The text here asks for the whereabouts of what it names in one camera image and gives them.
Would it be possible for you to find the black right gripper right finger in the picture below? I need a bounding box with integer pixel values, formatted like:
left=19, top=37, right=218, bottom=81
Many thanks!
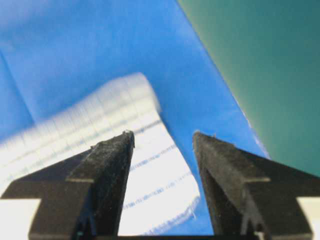
left=192, top=131, right=320, bottom=240

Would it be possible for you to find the blue striped white towel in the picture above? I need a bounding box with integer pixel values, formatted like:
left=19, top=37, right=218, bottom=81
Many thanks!
left=0, top=73, right=201, bottom=240

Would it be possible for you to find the blue table cloth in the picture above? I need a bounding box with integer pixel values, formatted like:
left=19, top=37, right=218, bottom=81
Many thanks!
left=0, top=0, right=265, bottom=236

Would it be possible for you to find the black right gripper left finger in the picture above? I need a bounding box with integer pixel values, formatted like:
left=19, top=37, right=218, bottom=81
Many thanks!
left=0, top=130, right=135, bottom=240

